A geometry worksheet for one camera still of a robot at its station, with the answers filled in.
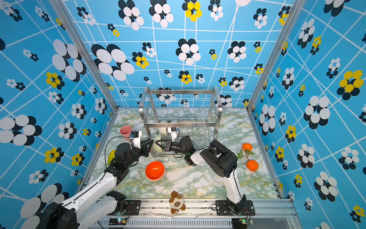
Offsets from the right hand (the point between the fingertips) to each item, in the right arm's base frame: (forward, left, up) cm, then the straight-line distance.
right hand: (157, 143), depth 81 cm
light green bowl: (-3, 0, -2) cm, 3 cm away
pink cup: (+13, +24, -5) cm, 28 cm away
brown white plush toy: (-28, -12, -13) cm, 33 cm away
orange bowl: (-10, +3, -16) cm, 19 cm away
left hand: (+1, +3, +1) cm, 3 cm away
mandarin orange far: (+5, -56, -11) cm, 57 cm away
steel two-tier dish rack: (+38, -23, -15) cm, 47 cm away
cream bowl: (+12, 0, -4) cm, 12 cm away
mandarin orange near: (-8, -56, -13) cm, 58 cm away
